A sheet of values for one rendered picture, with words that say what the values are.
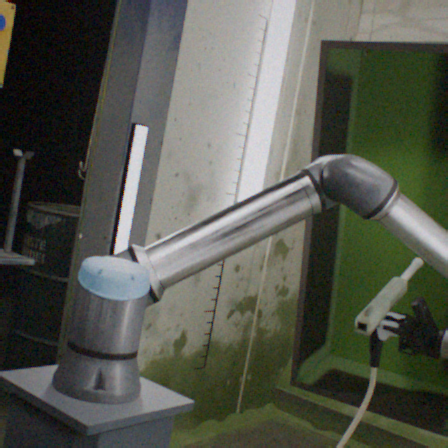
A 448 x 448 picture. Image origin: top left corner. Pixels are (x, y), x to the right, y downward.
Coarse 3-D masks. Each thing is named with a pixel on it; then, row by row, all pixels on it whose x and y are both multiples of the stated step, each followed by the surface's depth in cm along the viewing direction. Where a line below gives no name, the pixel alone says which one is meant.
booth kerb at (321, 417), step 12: (276, 396) 325; (288, 396) 320; (300, 396) 316; (288, 408) 319; (300, 408) 316; (312, 408) 312; (324, 408) 308; (312, 420) 311; (324, 420) 307; (336, 420) 303; (348, 420) 299; (360, 420) 296; (336, 432) 302; (360, 432) 295; (372, 432) 292; (384, 432) 288; (396, 432) 286; (372, 444) 291; (384, 444) 288; (396, 444) 284; (408, 444) 281; (420, 444) 278
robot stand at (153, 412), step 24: (0, 384) 133; (24, 384) 131; (48, 384) 133; (144, 384) 145; (24, 408) 130; (48, 408) 123; (72, 408) 123; (96, 408) 125; (120, 408) 127; (144, 408) 130; (168, 408) 133; (192, 408) 139; (24, 432) 129; (48, 432) 124; (72, 432) 120; (96, 432) 118; (120, 432) 125; (144, 432) 130; (168, 432) 136
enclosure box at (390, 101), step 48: (336, 48) 202; (384, 48) 193; (432, 48) 185; (336, 96) 221; (384, 96) 231; (432, 96) 221; (336, 144) 228; (384, 144) 233; (432, 144) 224; (432, 192) 226; (336, 240) 243; (384, 240) 239; (336, 288) 252; (432, 288) 231; (336, 336) 256; (336, 384) 233; (384, 384) 234; (432, 384) 236
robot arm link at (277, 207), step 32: (320, 160) 158; (288, 192) 153; (320, 192) 153; (192, 224) 155; (224, 224) 151; (256, 224) 152; (288, 224) 155; (128, 256) 149; (160, 256) 150; (192, 256) 150; (224, 256) 153; (160, 288) 150
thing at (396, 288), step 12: (420, 264) 208; (408, 276) 200; (384, 288) 190; (396, 288) 189; (372, 300) 184; (384, 300) 182; (396, 300) 188; (372, 312) 176; (384, 312) 180; (372, 324) 173; (372, 336) 185; (372, 348) 186; (372, 360) 187
